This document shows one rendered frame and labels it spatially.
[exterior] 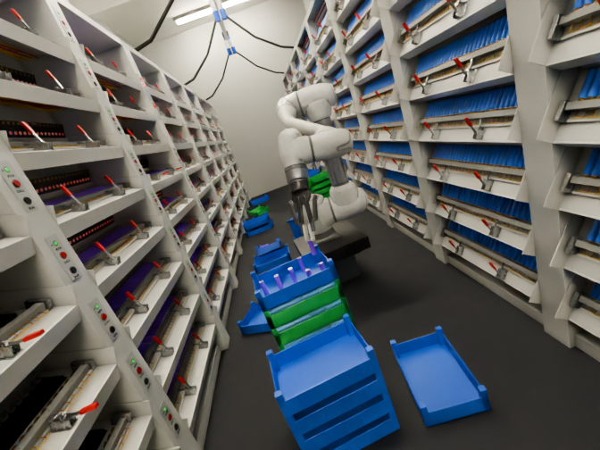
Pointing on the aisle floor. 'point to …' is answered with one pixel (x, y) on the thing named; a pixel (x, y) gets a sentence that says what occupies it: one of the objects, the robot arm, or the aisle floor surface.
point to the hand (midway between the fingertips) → (308, 232)
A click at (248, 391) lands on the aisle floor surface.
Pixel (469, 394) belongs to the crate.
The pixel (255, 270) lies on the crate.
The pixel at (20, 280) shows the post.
